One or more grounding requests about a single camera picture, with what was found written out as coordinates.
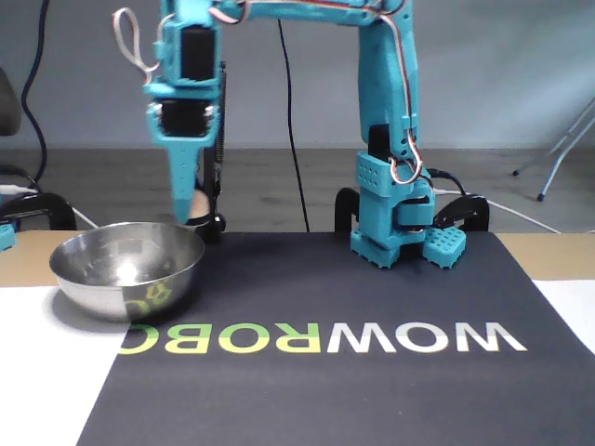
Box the tricolour shoulder servo cable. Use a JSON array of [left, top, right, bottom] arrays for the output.
[[378, 13, 425, 186]]

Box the wooden ball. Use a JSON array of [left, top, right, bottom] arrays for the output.
[[192, 188, 212, 224]]

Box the white cable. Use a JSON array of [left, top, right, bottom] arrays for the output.
[[0, 184, 99, 230], [434, 188, 562, 234]]

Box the metal bowl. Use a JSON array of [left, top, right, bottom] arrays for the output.
[[48, 221, 205, 325]]

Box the teal plastic block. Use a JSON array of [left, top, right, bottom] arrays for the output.
[[0, 221, 18, 253]]

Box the black hanging cable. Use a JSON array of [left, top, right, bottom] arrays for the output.
[[276, 19, 311, 233]]

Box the black table clamp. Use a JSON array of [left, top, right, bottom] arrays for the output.
[[431, 193, 492, 233], [0, 192, 78, 232], [334, 187, 362, 233]]

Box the black power cable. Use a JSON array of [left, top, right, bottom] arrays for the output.
[[426, 167, 466, 196]]

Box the black chair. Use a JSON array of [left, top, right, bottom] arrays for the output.
[[0, 64, 23, 137]]

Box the black WOWROBO mat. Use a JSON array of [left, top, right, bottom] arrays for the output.
[[75, 230, 595, 446]]

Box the tricolour wrist servo cable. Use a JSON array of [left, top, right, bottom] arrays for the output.
[[208, 0, 247, 24]]

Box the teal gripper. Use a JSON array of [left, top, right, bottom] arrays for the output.
[[142, 79, 223, 223]]

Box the blue hanging cable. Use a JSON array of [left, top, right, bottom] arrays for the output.
[[20, 0, 51, 191]]

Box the white folding stand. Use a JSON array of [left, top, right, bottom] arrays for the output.
[[510, 95, 595, 202]]

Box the black camera stand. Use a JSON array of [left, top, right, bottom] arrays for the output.
[[194, 59, 229, 245]]

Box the tricolour gripper servo cable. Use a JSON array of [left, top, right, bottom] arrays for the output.
[[111, 7, 164, 87]]

